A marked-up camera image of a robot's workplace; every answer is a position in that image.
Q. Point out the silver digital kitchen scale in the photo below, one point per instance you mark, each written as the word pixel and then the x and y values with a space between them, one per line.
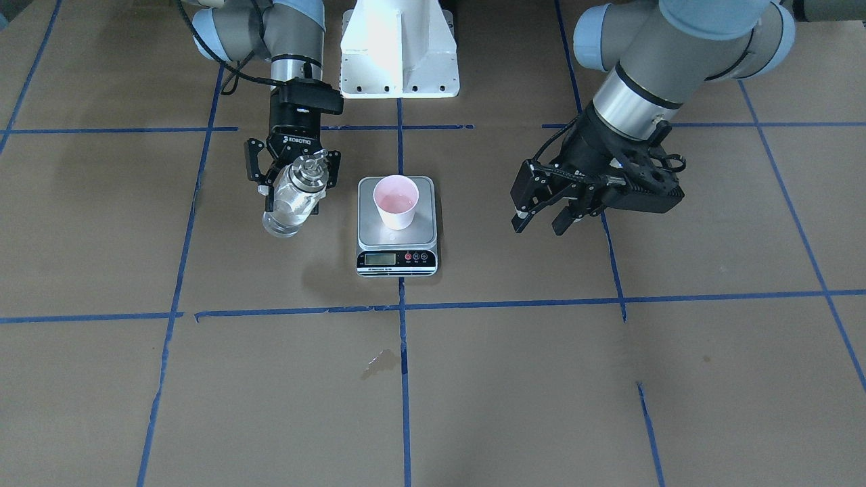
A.
pixel 383 252

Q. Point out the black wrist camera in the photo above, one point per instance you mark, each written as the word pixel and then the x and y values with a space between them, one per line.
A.
pixel 651 181
pixel 311 94

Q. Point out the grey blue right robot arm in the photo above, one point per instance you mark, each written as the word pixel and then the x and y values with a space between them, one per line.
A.
pixel 278 44

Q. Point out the blue tape crosswise line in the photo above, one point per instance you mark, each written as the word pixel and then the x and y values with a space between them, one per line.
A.
pixel 274 312

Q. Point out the clear glass sauce bottle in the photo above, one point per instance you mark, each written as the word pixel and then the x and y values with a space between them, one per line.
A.
pixel 300 188

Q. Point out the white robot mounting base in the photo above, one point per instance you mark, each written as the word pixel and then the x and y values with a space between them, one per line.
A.
pixel 399 50

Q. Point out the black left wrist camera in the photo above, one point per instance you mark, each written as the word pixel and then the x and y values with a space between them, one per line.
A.
pixel 651 181

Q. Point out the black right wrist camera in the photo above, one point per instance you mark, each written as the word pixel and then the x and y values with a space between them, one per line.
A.
pixel 311 94

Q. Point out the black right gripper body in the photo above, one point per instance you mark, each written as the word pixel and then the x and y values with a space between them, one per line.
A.
pixel 289 126

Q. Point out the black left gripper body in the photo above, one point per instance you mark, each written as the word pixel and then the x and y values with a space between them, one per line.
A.
pixel 587 150

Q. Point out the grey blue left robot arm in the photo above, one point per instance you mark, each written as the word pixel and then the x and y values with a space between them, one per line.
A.
pixel 655 55

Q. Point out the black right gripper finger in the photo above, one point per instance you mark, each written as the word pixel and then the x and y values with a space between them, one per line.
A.
pixel 264 179
pixel 329 164

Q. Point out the blue tape lengthwise centre line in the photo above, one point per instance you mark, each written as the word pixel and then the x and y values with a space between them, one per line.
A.
pixel 404 370

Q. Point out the pink plastic cup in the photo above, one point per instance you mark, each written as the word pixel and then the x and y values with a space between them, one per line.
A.
pixel 395 198

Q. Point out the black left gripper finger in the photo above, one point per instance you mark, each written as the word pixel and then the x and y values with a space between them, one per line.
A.
pixel 533 190
pixel 570 214

